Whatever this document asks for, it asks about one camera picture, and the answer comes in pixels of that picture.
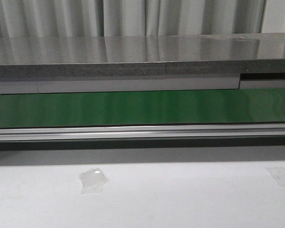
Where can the white pleated curtain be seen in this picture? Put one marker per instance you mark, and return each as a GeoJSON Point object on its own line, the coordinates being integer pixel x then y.
{"type": "Point", "coordinates": [111, 18]}

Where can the grey conveyor rear rail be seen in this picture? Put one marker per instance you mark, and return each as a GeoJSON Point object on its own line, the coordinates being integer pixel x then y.
{"type": "Point", "coordinates": [141, 83]}

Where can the clear tape patch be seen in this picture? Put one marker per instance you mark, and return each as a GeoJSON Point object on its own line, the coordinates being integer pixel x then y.
{"type": "Point", "coordinates": [278, 174]}
{"type": "Point", "coordinates": [93, 181]}

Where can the grey raised table slab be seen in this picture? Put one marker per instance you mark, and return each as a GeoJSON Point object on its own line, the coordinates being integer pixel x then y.
{"type": "Point", "coordinates": [53, 57]}

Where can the clear tape patch left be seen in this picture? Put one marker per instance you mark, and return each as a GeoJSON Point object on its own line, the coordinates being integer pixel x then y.
{"type": "Point", "coordinates": [93, 181]}

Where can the aluminium conveyor front rail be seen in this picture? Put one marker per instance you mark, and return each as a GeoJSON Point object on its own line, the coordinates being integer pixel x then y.
{"type": "Point", "coordinates": [144, 132]}

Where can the green conveyor belt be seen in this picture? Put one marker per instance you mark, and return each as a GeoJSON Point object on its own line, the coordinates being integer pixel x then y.
{"type": "Point", "coordinates": [143, 108]}

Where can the clear tape patch right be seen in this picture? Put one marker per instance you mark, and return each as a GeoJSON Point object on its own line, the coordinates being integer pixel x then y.
{"type": "Point", "coordinates": [278, 174]}

